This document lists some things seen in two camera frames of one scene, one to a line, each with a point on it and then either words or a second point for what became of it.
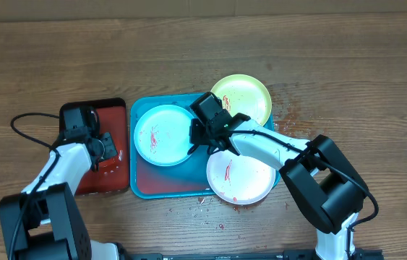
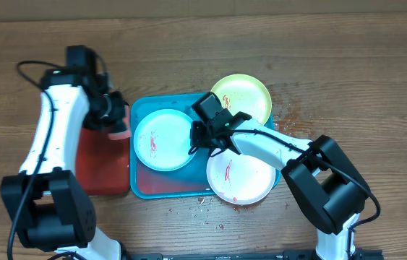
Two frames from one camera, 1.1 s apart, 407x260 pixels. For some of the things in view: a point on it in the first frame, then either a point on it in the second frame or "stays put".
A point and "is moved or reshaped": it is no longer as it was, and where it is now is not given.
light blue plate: (162, 135) is moved or reshaped
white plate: (238, 180) stays put
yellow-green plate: (244, 94) stays put
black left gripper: (110, 150) to (90, 121)
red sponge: (110, 167) to (127, 133)
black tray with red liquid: (113, 174) stays put
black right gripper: (199, 128) stays put
